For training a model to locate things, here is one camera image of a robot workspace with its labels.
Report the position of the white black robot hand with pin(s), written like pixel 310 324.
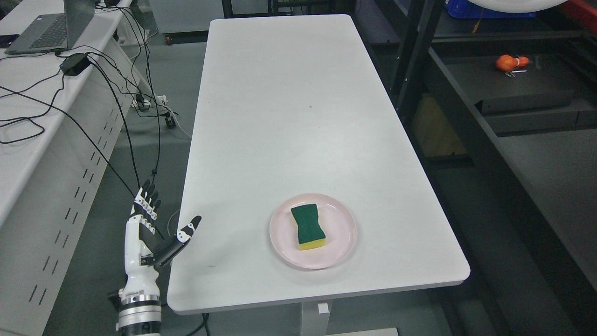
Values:
pixel 145 252

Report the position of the green yellow sponge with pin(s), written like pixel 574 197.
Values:
pixel 309 232

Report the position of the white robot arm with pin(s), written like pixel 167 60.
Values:
pixel 138 315

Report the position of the white power strip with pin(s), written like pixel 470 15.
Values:
pixel 143 102

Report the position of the white side desk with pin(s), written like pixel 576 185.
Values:
pixel 56 134

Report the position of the white table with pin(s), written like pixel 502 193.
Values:
pixel 288 106

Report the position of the pink round plate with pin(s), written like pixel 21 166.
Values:
pixel 334 218

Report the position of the black power adapter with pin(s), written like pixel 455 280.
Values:
pixel 75 64

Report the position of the grey laptop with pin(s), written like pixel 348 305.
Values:
pixel 54 32

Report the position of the black metal rack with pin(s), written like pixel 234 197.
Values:
pixel 513 160

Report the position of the blue plastic crate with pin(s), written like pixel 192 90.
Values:
pixel 463 9

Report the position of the orange handled tool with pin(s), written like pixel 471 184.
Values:
pixel 508 64

